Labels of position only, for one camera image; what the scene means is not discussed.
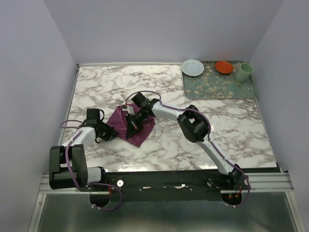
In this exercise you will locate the aluminium frame rail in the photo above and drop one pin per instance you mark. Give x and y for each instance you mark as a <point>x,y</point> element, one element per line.
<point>259,182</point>

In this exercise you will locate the purple cloth napkin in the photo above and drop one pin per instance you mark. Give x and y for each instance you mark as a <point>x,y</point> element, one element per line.
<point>118,121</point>

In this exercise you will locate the orange bowl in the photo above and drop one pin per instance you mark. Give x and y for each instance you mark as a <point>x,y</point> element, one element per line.
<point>224,67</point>

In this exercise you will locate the light blue plate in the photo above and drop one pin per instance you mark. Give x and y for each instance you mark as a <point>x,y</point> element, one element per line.
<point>192,67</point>

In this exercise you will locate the floral green tray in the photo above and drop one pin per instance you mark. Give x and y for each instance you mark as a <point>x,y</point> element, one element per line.
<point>214,85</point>

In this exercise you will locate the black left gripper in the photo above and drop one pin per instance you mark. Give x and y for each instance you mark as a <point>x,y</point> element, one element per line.
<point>111,132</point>

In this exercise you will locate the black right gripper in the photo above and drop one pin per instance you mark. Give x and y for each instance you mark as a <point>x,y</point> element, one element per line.
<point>132,127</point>

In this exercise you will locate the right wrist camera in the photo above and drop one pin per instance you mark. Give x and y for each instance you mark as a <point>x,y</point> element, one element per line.
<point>128,108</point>

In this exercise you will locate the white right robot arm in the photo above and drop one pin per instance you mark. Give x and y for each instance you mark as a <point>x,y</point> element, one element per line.
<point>195,127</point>

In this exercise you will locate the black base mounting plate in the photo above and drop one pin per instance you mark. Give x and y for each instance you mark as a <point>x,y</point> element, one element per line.
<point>166,186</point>

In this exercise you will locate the green cup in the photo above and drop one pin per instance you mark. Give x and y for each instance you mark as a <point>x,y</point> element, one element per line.
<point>243,73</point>

